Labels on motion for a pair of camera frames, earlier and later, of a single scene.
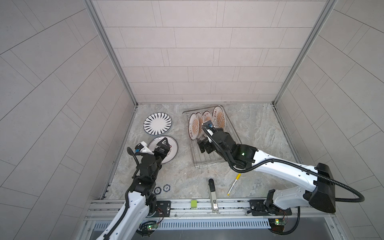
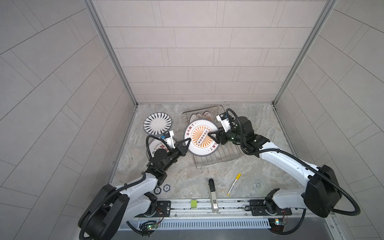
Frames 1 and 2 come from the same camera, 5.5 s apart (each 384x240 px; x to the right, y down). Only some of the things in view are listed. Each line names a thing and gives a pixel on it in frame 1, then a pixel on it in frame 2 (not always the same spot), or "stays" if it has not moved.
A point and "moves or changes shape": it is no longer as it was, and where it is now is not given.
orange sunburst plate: [218, 117] moves or changes shape
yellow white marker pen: [237, 178] stays
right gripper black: [206, 142] → [220, 133]
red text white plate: [207, 116] stays
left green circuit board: [152, 226] stays
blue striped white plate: [157, 123] stays
